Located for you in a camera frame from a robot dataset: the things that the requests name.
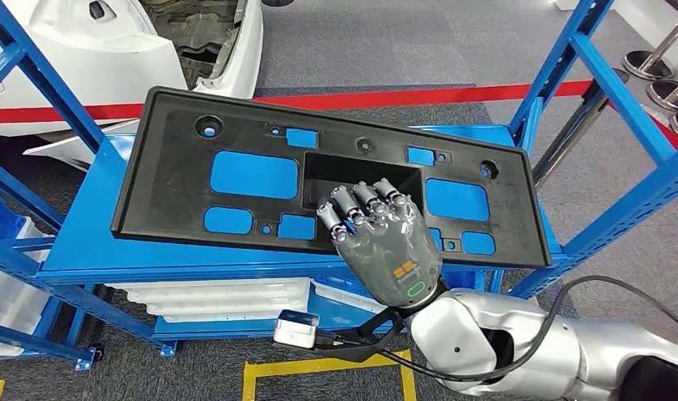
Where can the white car body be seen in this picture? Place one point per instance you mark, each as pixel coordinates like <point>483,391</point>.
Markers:
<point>95,55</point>

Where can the blue metal shelf rack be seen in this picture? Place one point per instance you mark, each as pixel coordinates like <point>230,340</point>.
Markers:
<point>39,342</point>
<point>78,249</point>

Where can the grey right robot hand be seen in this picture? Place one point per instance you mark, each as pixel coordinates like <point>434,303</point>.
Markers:
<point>388,254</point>

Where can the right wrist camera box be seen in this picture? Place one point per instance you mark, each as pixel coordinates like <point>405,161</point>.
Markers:
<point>294,329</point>

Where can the red barrier belt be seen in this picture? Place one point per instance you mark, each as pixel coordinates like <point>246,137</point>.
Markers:
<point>668,135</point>
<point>372,97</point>

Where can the blue plastic crate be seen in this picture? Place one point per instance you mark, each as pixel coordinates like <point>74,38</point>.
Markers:
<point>466,279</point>
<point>1,221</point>

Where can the black plastic plate part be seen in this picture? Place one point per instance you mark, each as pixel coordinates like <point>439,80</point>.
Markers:
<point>167,182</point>

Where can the black barrier post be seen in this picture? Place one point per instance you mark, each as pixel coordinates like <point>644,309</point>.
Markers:
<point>571,130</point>

